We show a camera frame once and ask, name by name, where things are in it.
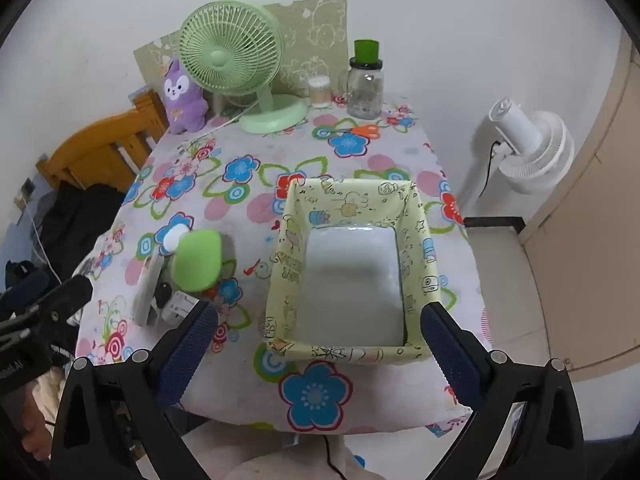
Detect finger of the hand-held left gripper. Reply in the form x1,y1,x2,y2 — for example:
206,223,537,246
0,276,94,356

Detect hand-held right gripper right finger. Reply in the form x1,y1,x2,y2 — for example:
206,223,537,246
420,301,586,480

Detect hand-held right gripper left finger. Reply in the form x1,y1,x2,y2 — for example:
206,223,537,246
52,300,221,480

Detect white charger plug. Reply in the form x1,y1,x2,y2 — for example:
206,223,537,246
160,292,198,326

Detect white rectangular box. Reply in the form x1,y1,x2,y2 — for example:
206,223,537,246
132,255,167,327

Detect green rounded case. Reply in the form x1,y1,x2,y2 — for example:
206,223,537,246
170,229,223,293

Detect large white tissue pack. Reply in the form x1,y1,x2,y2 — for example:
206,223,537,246
297,225,406,347

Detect patterned yellow storage box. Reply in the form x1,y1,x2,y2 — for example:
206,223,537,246
262,176,441,365

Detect dark blue bag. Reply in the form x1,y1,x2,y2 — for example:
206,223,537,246
4,260,51,306

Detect small black object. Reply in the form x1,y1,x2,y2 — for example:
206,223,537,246
152,280,173,311

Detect dark clothing pile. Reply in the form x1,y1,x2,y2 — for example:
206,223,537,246
37,182,126,281

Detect person's light trousers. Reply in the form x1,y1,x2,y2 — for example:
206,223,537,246
180,417,381,480

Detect floral tablecloth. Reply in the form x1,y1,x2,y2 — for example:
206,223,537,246
75,95,493,436

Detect white standing fan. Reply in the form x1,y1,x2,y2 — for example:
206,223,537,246
460,97,576,221

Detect purple plush toy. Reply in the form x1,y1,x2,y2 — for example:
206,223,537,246
162,58,208,135

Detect glass jar with green lid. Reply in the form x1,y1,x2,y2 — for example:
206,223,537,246
346,39,385,120

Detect clear cotton swab container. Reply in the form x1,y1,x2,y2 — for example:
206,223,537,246
307,75,332,109

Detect green desk fan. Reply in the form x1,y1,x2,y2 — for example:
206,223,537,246
178,1,310,135

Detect wooden bed frame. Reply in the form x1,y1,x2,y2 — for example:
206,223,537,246
36,87,168,193

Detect black fan cable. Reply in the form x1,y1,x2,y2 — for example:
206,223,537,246
479,139,507,198

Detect white fan power cable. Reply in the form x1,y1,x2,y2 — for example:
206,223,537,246
190,101,261,137

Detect orange handled scissors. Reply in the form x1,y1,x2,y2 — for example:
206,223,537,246
330,122,381,142

